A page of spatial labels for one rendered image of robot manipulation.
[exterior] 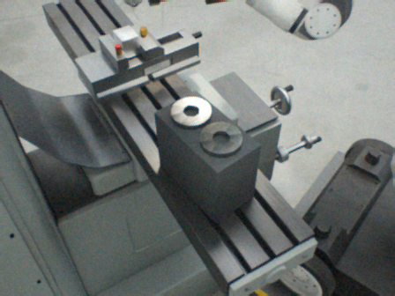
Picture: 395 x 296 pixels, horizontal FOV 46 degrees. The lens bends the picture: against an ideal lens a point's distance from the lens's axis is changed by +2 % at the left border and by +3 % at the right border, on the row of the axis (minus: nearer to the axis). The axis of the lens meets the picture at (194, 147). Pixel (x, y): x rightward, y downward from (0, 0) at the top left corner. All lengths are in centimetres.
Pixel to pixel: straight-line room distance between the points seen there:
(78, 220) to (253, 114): 66
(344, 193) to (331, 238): 19
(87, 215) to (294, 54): 198
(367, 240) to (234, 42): 188
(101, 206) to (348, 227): 74
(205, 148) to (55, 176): 65
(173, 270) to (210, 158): 93
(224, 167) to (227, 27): 236
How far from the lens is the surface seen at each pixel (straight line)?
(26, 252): 131
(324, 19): 113
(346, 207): 154
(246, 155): 94
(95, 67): 135
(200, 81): 155
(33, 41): 326
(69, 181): 143
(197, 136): 96
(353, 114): 269
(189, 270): 180
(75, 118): 139
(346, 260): 146
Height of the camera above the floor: 181
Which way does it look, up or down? 49 degrees down
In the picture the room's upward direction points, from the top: 1 degrees counter-clockwise
